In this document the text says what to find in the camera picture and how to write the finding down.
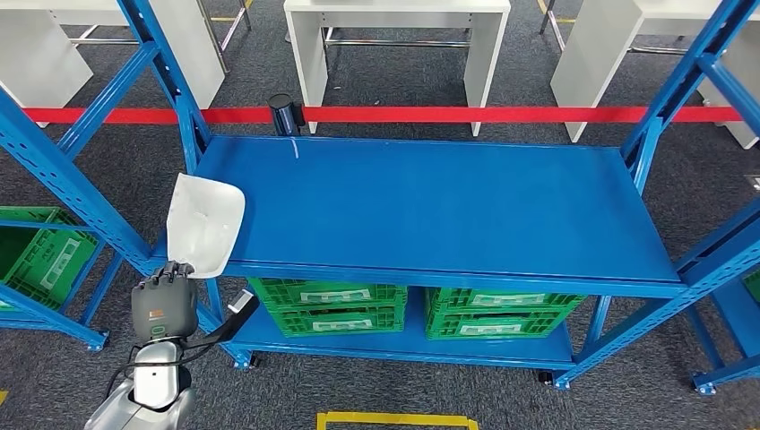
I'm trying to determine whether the white table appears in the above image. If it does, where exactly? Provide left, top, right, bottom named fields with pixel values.
left=282, top=0, right=512, bottom=138
left=550, top=0, right=760, bottom=150
left=0, top=0, right=227, bottom=129

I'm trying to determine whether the red barrier belt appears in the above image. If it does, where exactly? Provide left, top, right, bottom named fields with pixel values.
left=22, top=105, right=743, bottom=125

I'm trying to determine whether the large blue metal shelf rack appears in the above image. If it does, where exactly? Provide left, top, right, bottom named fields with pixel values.
left=0, top=0, right=760, bottom=391

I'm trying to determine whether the white moulded plastic part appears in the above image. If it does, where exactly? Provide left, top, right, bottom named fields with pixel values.
left=166, top=173, right=247, bottom=280

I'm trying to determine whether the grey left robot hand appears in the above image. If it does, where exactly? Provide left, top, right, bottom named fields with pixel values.
left=130, top=261, right=200, bottom=342

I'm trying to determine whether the black stanchion post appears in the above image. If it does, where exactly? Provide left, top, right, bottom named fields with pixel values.
left=267, top=92, right=307, bottom=138

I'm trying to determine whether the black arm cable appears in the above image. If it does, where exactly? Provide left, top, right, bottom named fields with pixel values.
left=105, top=340, right=209, bottom=400

